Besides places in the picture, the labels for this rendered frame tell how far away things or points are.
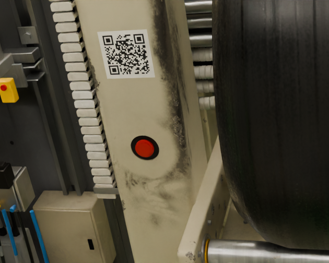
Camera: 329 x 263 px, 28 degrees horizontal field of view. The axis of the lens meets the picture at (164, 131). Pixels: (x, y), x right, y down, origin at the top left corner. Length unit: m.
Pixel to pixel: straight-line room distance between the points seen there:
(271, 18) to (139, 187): 0.46
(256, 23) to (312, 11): 0.06
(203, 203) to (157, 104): 0.19
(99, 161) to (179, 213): 0.16
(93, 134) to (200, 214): 0.21
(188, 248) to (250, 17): 0.40
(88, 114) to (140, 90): 0.11
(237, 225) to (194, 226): 0.24
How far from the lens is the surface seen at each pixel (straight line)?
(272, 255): 1.01
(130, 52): 0.95
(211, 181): 1.12
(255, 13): 0.72
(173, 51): 0.96
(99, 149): 1.07
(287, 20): 0.71
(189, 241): 1.00
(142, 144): 1.02
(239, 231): 1.24
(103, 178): 1.10
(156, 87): 0.97
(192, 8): 1.33
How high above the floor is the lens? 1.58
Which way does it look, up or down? 29 degrees down
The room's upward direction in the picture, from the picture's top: 10 degrees counter-clockwise
